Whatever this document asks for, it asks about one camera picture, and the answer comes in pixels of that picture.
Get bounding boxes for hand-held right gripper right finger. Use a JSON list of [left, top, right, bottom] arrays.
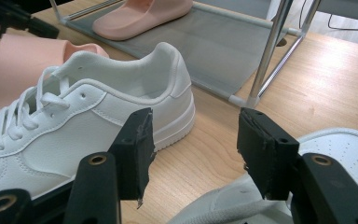
[[237, 107, 358, 224]]

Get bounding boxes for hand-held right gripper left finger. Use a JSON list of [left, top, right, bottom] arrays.
[[63, 107, 157, 224]]

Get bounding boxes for pink slipper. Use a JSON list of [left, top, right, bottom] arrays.
[[91, 0, 194, 41], [0, 33, 110, 120]]

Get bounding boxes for white sneaker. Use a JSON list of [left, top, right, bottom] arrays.
[[0, 41, 197, 202], [167, 127, 358, 224]]

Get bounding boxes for grey metal shoe rack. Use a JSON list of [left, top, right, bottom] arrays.
[[48, 0, 323, 109]]

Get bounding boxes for coiled black cables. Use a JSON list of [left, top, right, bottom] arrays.
[[326, 13, 358, 34]]

